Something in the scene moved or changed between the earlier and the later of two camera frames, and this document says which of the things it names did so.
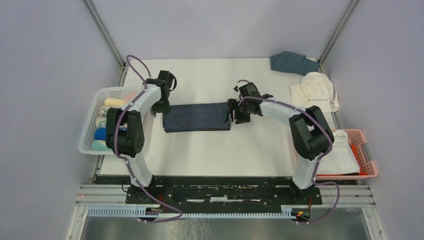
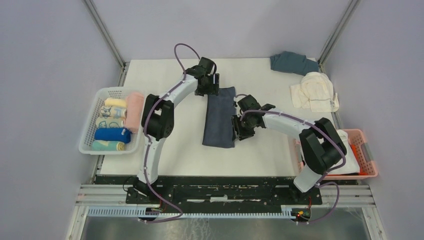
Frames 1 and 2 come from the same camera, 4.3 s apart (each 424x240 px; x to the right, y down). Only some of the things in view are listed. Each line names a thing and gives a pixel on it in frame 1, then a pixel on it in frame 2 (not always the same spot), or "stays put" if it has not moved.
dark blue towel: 197,117 to 219,128
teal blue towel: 292,62 stays put
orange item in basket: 356,158 stays put
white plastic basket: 85,146 stays put
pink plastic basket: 365,158 stays put
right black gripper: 232,105 to 238,131
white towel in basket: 340,159 stays put
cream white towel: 316,89 stays put
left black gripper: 164,109 to 213,89
